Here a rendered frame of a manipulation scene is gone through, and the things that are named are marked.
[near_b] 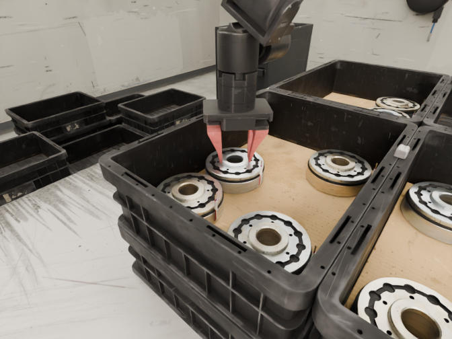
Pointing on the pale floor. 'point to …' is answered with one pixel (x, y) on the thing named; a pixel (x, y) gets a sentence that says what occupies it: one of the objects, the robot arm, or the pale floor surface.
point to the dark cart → (300, 39)
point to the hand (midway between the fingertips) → (235, 157)
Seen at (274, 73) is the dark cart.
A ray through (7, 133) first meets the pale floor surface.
